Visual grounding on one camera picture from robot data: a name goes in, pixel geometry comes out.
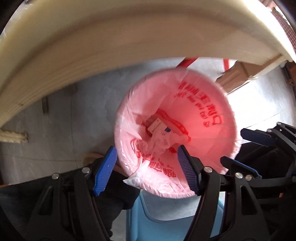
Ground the red plastic chair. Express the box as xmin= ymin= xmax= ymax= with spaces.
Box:
xmin=177 ymin=57 xmax=237 ymax=73

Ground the pink trash bag bin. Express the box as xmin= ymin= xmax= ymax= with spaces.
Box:
xmin=114 ymin=68 xmax=241 ymax=199

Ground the white barcode medicine box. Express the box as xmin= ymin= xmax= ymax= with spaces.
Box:
xmin=147 ymin=118 xmax=171 ymax=135

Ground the beige table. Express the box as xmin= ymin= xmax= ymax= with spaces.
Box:
xmin=0 ymin=0 xmax=296 ymax=128

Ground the blue plastic stool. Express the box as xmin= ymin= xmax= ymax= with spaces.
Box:
xmin=125 ymin=189 xmax=226 ymax=241

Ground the clear plastic bag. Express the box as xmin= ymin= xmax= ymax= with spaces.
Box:
xmin=138 ymin=131 xmax=189 ymax=156

